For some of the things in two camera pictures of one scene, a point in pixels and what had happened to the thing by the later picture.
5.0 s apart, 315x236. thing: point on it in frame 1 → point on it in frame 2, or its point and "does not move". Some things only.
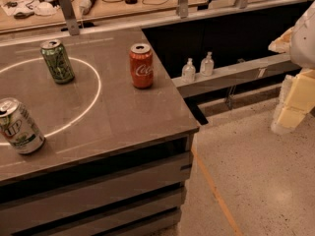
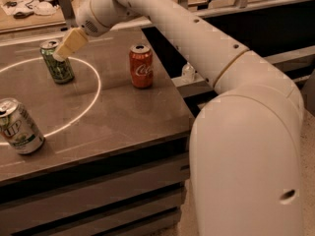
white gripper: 304,39 → 86,18
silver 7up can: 20,127 does not move
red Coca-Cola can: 141,63 does not move
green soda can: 57,61 does not move
